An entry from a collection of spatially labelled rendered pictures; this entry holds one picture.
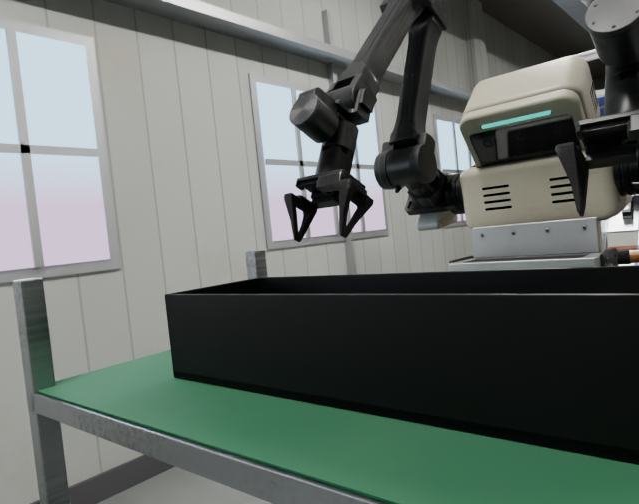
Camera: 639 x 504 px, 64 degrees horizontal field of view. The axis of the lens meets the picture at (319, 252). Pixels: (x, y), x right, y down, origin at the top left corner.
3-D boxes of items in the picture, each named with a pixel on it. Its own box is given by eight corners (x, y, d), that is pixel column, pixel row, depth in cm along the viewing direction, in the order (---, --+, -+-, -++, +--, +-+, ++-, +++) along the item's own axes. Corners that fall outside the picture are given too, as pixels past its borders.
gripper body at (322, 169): (341, 179, 77) (349, 137, 80) (293, 188, 84) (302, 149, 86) (365, 197, 82) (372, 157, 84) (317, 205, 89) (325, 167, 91)
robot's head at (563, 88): (495, 137, 110) (471, 77, 102) (605, 114, 96) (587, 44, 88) (480, 181, 102) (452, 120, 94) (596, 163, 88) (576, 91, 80)
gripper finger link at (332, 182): (341, 226, 74) (352, 169, 76) (304, 230, 78) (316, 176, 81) (367, 243, 78) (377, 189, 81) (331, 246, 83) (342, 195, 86)
